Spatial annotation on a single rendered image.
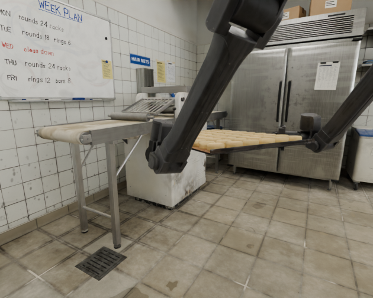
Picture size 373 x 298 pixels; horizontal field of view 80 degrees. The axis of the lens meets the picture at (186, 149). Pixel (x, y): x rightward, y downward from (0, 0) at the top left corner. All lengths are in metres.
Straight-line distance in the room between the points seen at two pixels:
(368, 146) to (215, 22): 3.15
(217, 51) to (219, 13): 0.06
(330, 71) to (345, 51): 0.23
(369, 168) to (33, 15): 3.80
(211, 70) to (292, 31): 2.86
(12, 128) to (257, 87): 2.65
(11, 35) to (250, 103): 2.55
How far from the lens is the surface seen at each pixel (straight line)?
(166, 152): 0.53
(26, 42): 2.33
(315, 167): 3.19
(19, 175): 2.30
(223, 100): 4.22
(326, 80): 3.08
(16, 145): 2.25
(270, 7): 0.42
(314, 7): 3.40
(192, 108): 0.46
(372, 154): 3.45
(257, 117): 3.16
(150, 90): 2.57
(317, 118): 0.96
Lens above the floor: 1.14
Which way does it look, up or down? 13 degrees down
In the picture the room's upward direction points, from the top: straight up
